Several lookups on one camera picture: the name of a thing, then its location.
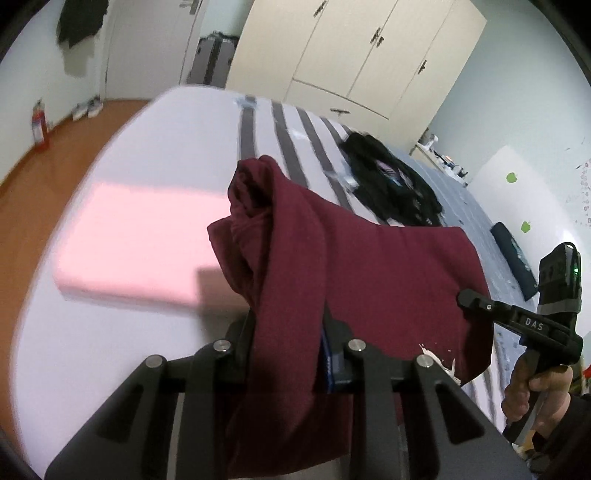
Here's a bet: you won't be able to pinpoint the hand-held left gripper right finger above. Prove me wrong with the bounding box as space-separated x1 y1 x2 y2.
322 311 532 480

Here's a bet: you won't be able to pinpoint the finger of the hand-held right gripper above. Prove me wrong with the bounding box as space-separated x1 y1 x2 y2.
458 289 502 324

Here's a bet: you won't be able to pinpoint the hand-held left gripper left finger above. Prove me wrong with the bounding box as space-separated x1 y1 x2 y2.
45 318 257 480

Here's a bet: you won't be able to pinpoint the maroon shirt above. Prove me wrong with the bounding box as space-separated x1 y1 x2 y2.
207 154 494 478

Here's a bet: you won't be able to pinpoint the person's right forearm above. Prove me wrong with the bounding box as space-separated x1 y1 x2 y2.
538 392 591 480

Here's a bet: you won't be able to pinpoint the person's right hand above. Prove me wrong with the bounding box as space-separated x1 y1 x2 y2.
501 353 573 435

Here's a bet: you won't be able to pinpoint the navy printed pillow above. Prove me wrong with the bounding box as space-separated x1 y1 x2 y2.
490 222 539 300

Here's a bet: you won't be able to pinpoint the white headboard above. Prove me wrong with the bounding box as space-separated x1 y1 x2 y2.
466 145 591 296

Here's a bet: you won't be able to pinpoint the pink folded garment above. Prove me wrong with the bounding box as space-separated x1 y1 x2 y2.
52 180 252 315

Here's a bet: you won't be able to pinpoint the black crumpled garment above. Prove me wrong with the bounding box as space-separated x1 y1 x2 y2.
339 131 444 227

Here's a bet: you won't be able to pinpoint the white nightstand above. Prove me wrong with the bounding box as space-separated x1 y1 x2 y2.
413 134 469 185

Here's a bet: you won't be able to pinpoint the bed with striped star sheet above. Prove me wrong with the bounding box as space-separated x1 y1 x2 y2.
18 85 555 462

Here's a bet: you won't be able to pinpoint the cream wardrobe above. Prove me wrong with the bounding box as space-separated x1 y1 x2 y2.
225 0 488 121

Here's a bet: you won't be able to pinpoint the dark ribbed suitcase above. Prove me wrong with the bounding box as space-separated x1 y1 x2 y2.
187 32 238 88

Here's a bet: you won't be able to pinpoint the red fire extinguisher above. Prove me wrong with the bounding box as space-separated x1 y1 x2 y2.
31 99 51 148

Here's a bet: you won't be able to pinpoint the white door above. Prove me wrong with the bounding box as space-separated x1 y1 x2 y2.
104 0 208 100

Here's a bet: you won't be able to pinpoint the black hanging jacket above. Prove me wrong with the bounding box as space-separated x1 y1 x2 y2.
56 0 109 47

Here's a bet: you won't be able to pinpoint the pink flower wall stickers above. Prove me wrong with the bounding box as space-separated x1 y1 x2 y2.
566 148 591 227

